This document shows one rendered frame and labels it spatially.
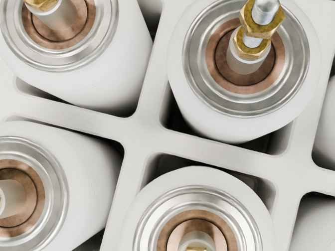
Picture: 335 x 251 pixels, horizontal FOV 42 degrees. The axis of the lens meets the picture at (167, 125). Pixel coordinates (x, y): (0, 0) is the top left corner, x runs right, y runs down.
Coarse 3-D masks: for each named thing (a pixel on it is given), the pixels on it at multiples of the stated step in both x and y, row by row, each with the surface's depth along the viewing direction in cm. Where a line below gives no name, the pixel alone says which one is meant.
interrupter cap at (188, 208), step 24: (168, 192) 26; (192, 192) 26; (216, 192) 25; (144, 216) 26; (168, 216) 26; (192, 216) 26; (216, 216) 25; (240, 216) 25; (144, 240) 26; (168, 240) 26; (216, 240) 26; (240, 240) 25
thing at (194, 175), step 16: (160, 176) 27; (176, 176) 26; (192, 176) 26; (208, 176) 26; (224, 176) 26; (144, 192) 27; (160, 192) 26; (240, 192) 26; (128, 208) 27; (144, 208) 26; (256, 208) 26; (128, 224) 26; (272, 224) 26; (128, 240) 26; (272, 240) 26
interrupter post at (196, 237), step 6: (186, 234) 25; (192, 234) 25; (198, 234) 24; (204, 234) 25; (180, 240) 25; (186, 240) 23; (192, 240) 23; (198, 240) 23; (204, 240) 23; (210, 240) 24; (180, 246) 23; (186, 246) 23; (192, 246) 23; (198, 246) 23; (204, 246) 23; (210, 246) 23
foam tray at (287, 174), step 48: (144, 0) 36; (192, 0) 34; (0, 96) 35; (48, 96) 42; (144, 96) 34; (144, 144) 33; (192, 144) 33; (240, 144) 44; (288, 144) 33; (288, 192) 32; (96, 240) 43; (288, 240) 32
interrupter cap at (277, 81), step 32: (224, 0) 26; (192, 32) 26; (224, 32) 26; (288, 32) 26; (192, 64) 26; (224, 64) 26; (288, 64) 26; (224, 96) 26; (256, 96) 26; (288, 96) 26
